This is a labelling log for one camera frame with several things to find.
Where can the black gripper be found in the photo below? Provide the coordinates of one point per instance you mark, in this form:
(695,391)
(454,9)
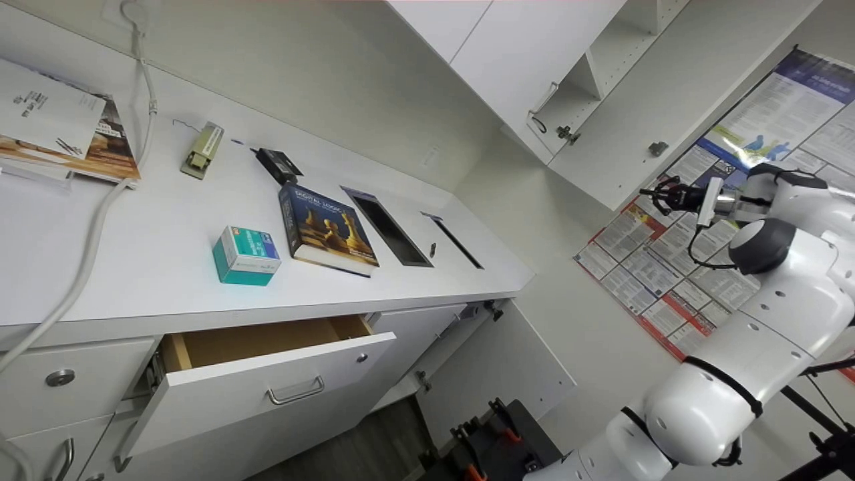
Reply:
(679,195)

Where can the black small device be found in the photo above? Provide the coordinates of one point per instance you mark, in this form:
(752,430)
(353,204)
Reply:
(279,164)

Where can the teal and white box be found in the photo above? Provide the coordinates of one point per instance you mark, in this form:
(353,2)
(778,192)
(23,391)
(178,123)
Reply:
(247,256)

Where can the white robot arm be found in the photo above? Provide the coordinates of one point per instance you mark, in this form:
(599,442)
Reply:
(796,239)

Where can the dark blue book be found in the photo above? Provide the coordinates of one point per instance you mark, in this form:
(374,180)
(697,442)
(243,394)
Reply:
(325,231)

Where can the white drawer with round lock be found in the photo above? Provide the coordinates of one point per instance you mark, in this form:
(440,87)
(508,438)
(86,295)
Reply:
(60,386)

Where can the open white drawer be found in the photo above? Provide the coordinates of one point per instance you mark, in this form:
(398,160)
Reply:
(231,375)

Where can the white upper kitchen cabinet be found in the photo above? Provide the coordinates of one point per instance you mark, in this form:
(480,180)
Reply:
(541,65)

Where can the open lower cabinet door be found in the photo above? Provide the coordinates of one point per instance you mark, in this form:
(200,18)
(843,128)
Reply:
(501,358)

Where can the black red tools on floor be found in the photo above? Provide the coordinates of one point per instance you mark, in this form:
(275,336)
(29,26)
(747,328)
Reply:
(501,445)

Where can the wall poster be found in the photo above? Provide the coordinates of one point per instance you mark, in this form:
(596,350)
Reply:
(669,270)

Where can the white top cabinet door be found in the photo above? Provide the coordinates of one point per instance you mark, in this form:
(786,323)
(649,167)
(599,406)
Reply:
(711,54)

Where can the stack of books and papers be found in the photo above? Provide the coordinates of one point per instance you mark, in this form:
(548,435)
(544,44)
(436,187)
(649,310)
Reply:
(52,128)

